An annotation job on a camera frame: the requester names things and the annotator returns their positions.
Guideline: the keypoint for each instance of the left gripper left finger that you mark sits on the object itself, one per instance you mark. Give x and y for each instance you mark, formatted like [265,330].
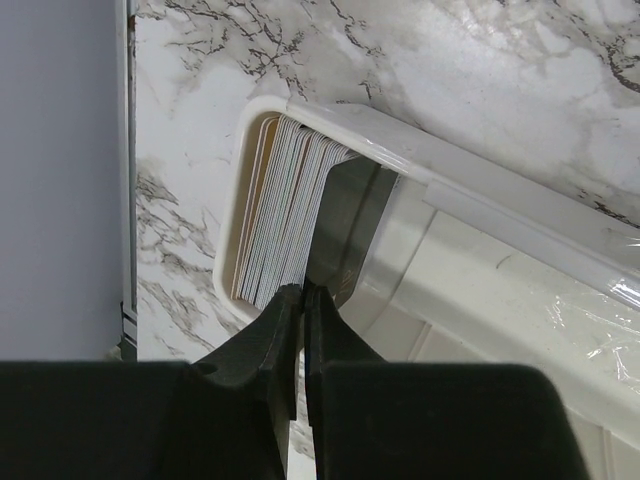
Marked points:
[225,416]

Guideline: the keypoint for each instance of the aluminium frame rail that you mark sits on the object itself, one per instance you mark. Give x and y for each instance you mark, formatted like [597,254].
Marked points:
[125,39]

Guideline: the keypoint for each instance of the stack of cards in tray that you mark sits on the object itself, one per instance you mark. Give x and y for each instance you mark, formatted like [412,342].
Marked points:
[289,174]

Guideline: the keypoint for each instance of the white rectangular tray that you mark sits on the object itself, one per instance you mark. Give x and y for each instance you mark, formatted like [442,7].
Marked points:
[474,262]

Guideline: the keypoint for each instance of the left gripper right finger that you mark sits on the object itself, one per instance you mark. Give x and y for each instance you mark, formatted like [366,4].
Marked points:
[376,419]

